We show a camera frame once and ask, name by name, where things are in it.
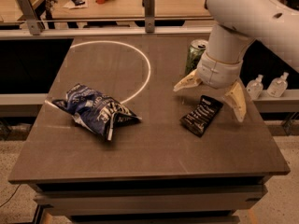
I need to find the middle metal bracket post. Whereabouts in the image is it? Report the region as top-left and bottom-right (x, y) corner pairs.
(143, 0), (155, 33)

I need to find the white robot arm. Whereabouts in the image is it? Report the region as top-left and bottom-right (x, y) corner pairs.
(174, 0), (299, 121)

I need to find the metal rail bar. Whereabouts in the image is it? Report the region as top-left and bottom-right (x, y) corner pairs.
(0, 26), (212, 40)

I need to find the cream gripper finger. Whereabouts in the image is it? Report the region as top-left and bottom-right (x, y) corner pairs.
(223, 81), (247, 122)
(173, 70), (202, 91)

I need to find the clear sanitizer bottle right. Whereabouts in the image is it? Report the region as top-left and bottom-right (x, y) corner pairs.
(267, 72), (289, 98)

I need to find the left metal bracket post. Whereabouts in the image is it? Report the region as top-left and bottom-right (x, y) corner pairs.
(17, 0), (44, 35)

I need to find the black rxbar chocolate wrapper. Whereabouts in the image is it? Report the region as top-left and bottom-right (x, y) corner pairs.
(179, 95), (223, 137)

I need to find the metal bracket post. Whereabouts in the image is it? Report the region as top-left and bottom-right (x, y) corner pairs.
(17, 0), (44, 35)
(143, 0), (155, 33)

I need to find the clear sanitizer bottle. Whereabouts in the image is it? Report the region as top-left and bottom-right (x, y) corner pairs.
(246, 75), (263, 100)
(267, 72), (289, 98)

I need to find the clear sanitizer bottle left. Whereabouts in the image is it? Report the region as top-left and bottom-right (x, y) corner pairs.
(246, 75), (263, 100)

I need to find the black floor cable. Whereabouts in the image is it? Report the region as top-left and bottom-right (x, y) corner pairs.
(0, 184), (22, 209)

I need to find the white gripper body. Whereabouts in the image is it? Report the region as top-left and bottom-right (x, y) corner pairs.
(195, 52), (243, 89)

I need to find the green soda can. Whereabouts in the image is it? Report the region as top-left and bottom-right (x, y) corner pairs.
(185, 39), (208, 75)

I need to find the blue crumpled chip bag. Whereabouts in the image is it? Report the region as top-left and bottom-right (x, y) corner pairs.
(52, 84), (141, 141)

